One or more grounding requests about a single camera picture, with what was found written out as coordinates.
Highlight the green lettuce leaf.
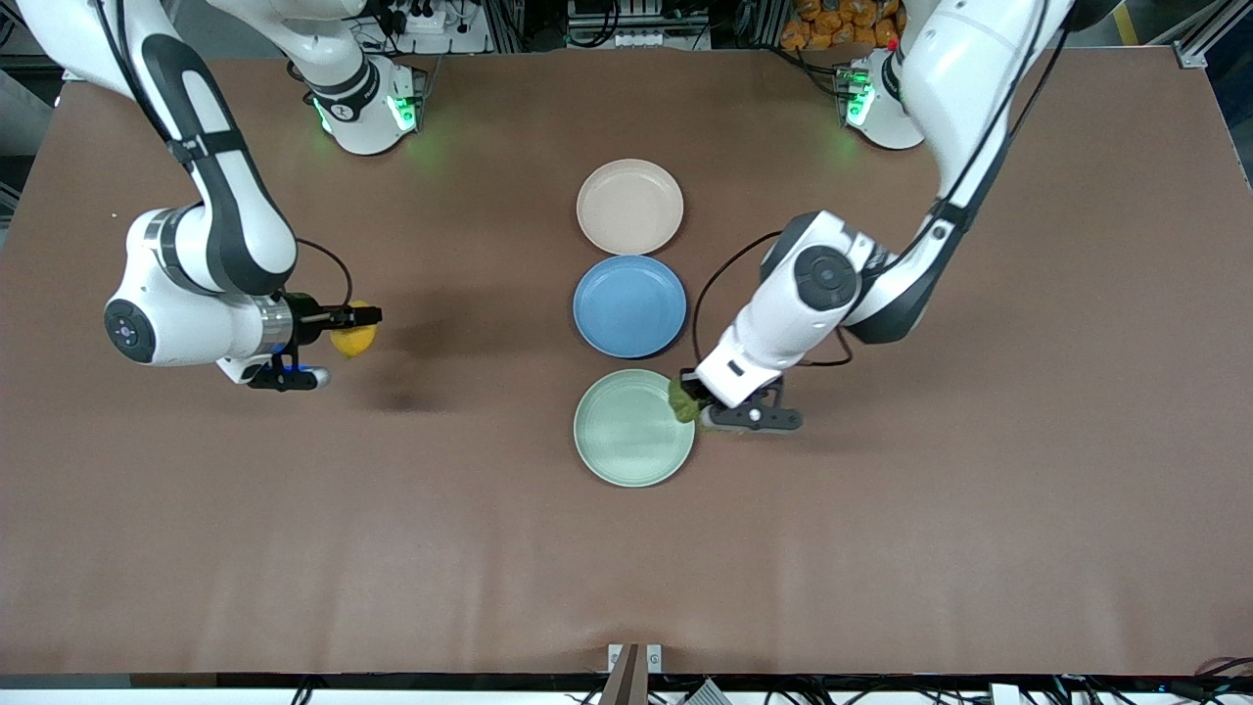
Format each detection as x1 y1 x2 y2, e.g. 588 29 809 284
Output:
668 376 708 425

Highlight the yellow lemon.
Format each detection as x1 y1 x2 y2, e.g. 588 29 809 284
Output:
329 301 380 359

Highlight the pale green plate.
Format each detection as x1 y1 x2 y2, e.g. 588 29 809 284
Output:
573 368 697 489

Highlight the blue plate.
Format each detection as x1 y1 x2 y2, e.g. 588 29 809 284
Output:
573 255 688 359

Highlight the beige plate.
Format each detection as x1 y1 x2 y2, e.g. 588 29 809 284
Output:
576 159 685 257

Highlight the white power strip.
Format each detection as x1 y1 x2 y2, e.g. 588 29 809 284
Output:
612 29 713 51
387 0 453 36

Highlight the bag of orange fruits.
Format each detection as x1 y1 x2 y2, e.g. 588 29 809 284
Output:
780 0 906 52

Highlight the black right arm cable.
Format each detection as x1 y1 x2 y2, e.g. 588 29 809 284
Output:
93 0 353 312

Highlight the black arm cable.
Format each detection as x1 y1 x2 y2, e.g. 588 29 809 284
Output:
691 20 1073 378
93 0 353 312

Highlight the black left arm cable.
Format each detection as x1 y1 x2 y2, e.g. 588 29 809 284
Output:
691 20 1073 378

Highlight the metal bracket with post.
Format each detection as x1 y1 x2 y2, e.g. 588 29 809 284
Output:
599 642 664 705

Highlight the aluminium frame profile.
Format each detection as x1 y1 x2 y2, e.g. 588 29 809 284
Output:
1172 0 1253 70

